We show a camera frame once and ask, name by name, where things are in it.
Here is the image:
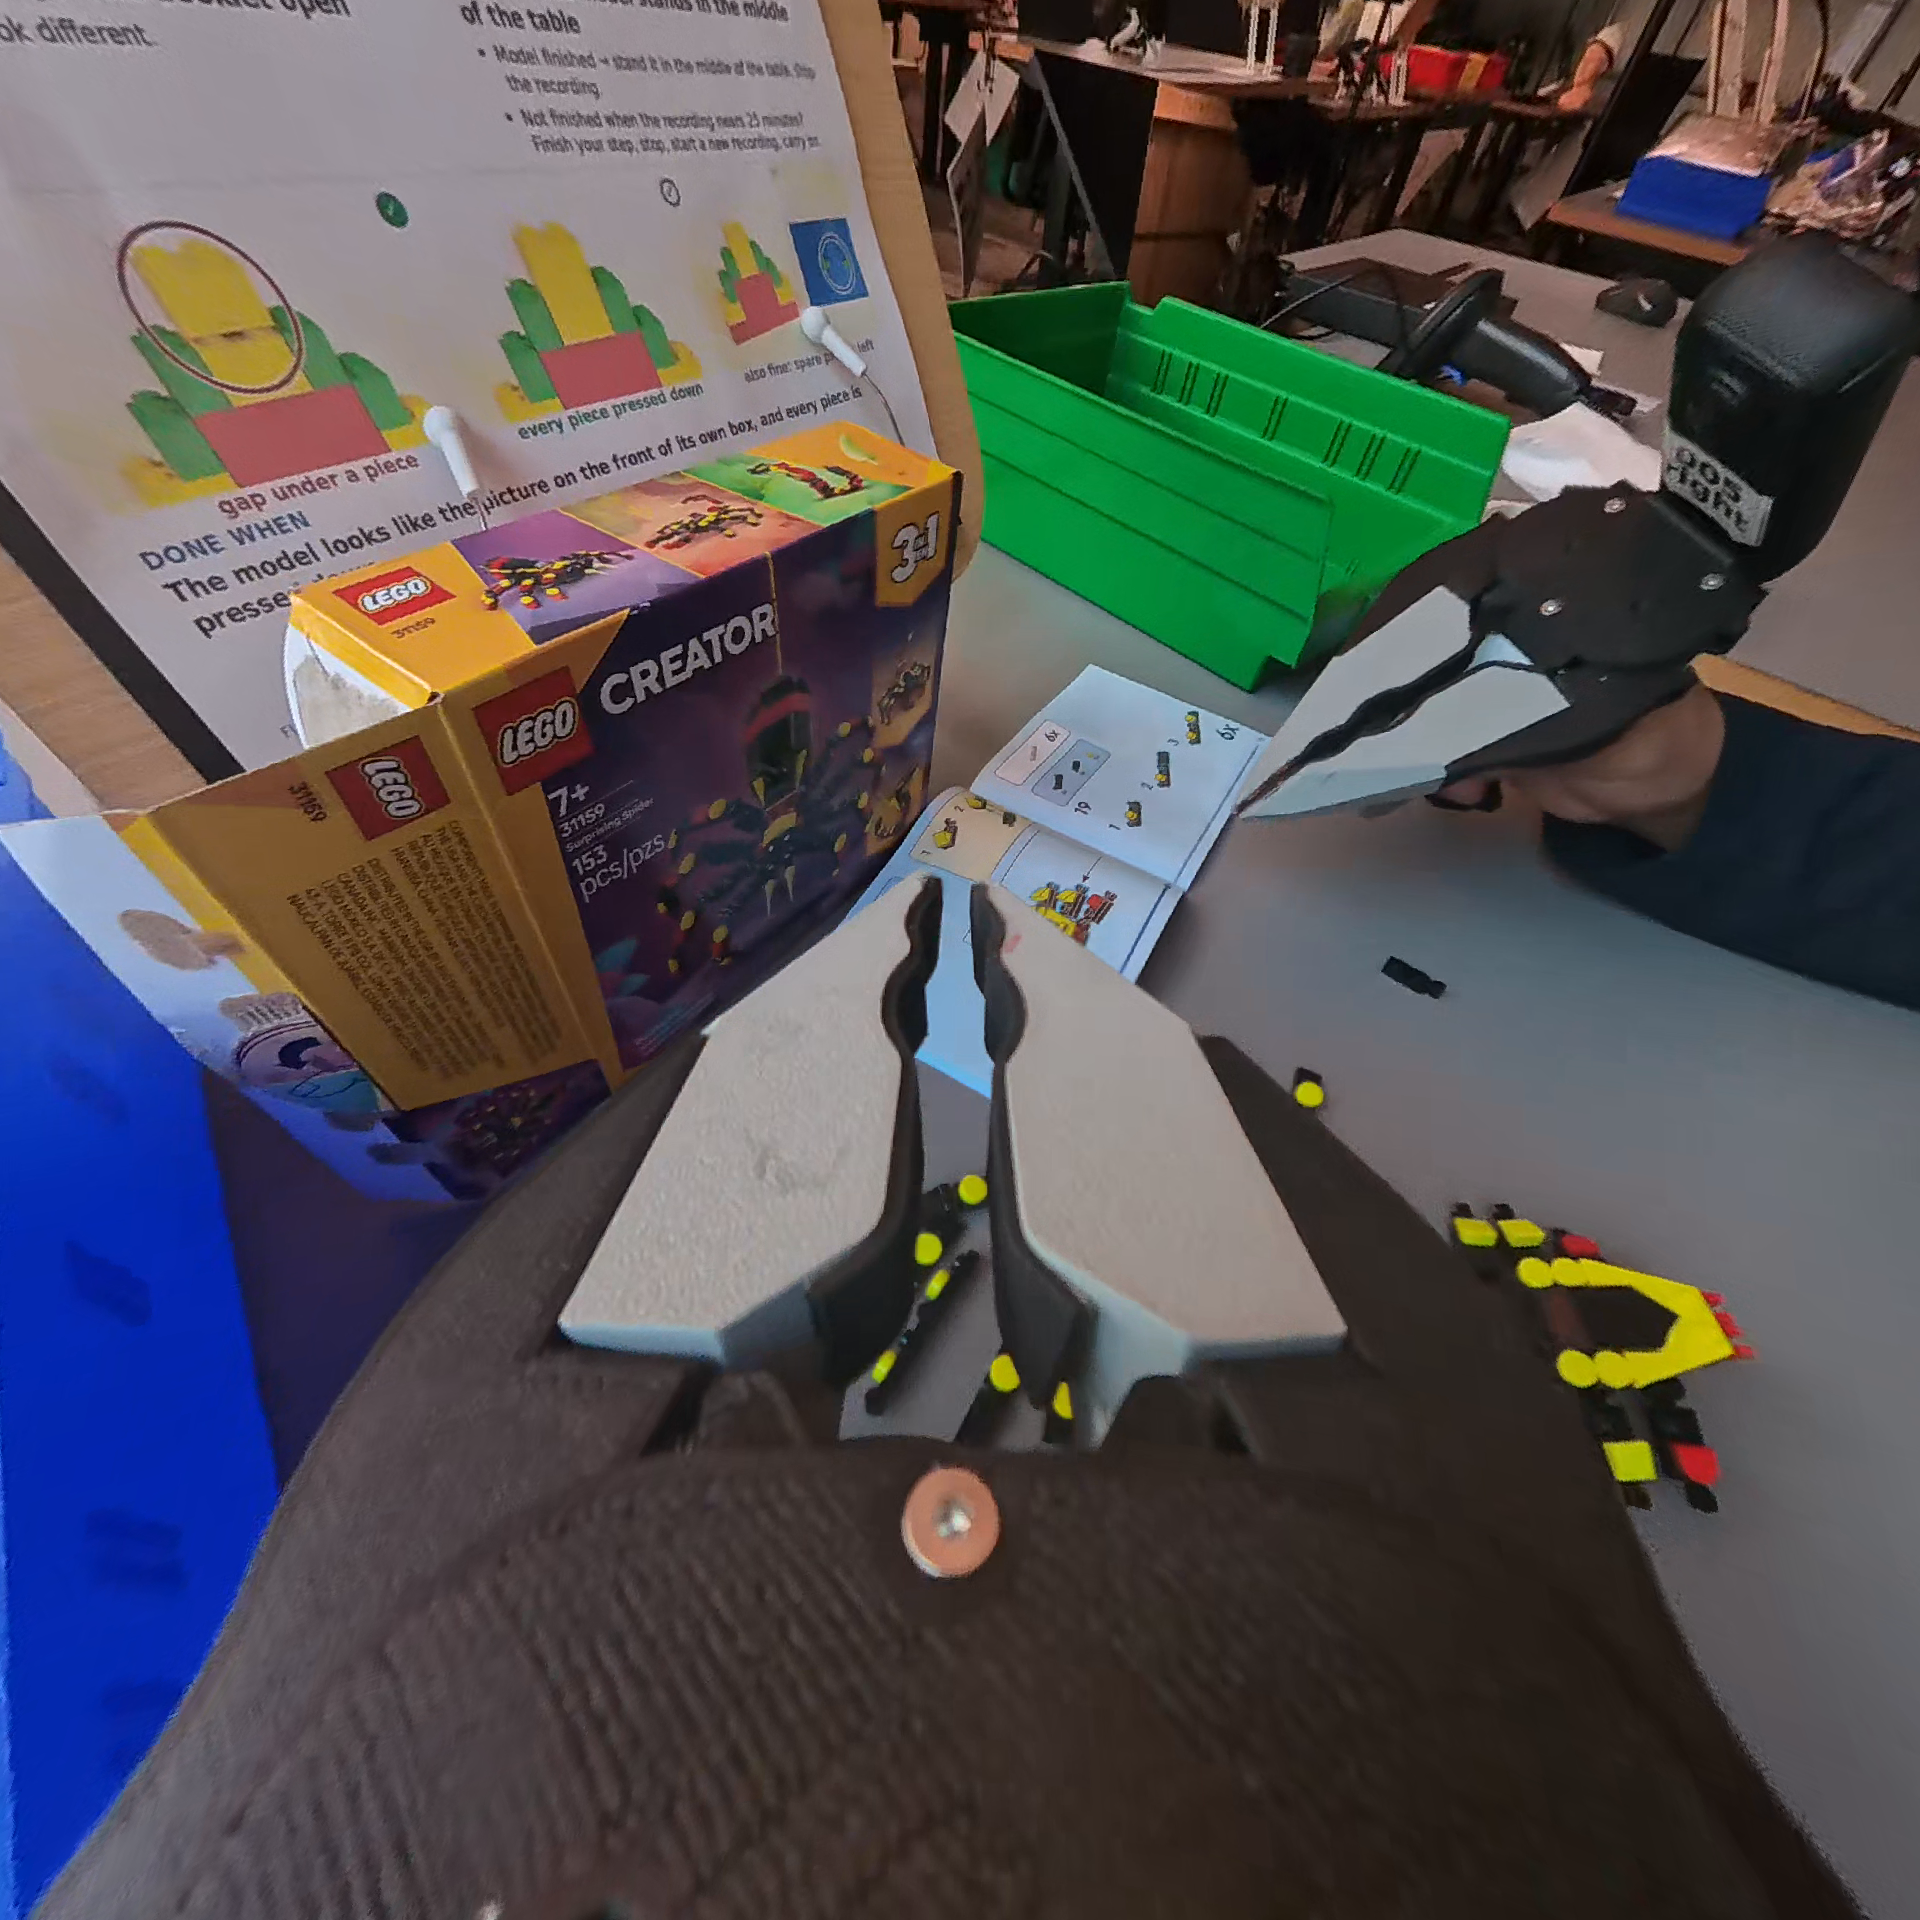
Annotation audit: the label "person's right forearm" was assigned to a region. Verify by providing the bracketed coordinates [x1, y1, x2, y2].
[1543, 690, 1920, 1007]

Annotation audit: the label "wooden cabinet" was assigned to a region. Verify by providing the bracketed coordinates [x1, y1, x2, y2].
[1133, 81, 1257, 301]

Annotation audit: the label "lego instruction booklet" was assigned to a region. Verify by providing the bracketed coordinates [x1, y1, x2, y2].
[844, 663, 1277, 983]

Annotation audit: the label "yellow black lego model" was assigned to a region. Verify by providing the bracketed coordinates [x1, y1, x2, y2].
[1447, 1199, 1758, 1518]

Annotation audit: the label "black barcode scanner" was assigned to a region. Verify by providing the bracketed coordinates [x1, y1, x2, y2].
[1395, 269, 1640, 425]

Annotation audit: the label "blue plastic bin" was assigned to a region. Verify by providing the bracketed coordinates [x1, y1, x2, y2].
[0, 718, 287, 1920]

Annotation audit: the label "purple yellow lego box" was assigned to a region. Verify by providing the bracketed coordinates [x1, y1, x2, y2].
[121, 423, 963, 1114]

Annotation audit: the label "instruction poster board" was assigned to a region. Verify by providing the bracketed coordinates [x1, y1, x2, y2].
[0, 0, 986, 819]

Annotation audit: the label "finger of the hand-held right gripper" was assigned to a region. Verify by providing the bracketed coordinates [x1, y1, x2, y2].
[1291, 585, 1506, 750]
[1236, 638, 1570, 824]

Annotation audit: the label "white paper sheet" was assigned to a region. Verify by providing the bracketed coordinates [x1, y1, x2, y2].
[1500, 402, 1668, 505]

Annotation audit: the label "small blue box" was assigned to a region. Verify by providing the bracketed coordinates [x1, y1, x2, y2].
[1619, 149, 1776, 242]

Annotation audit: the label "green plastic bin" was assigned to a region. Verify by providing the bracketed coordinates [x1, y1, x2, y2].
[948, 281, 1515, 694]

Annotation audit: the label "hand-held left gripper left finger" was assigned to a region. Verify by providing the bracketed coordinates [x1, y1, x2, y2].
[559, 875, 948, 1389]

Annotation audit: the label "silver foil bags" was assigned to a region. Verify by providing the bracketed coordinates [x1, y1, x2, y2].
[1664, 118, 1920, 242]

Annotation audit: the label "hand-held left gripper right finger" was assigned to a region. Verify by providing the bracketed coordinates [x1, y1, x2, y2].
[965, 883, 1350, 1450]

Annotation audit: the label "white instruction poster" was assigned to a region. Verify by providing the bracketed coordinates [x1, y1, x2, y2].
[0, 0, 917, 781]

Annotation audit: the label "person's right hand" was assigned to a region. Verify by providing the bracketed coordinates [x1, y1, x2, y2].
[1447, 675, 1729, 829]

